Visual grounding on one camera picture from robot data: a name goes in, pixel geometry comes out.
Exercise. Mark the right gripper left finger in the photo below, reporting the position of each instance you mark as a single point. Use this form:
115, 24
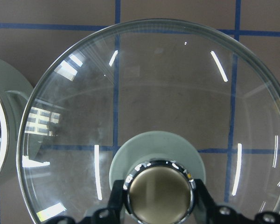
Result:
111, 214

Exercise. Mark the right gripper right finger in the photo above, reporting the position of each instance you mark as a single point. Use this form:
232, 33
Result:
207, 211

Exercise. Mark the glass pot lid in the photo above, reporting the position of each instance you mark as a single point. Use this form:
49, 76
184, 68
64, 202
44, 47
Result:
155, 103

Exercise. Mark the pale green cooking pot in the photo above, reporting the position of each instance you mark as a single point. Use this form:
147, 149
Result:
15, 91

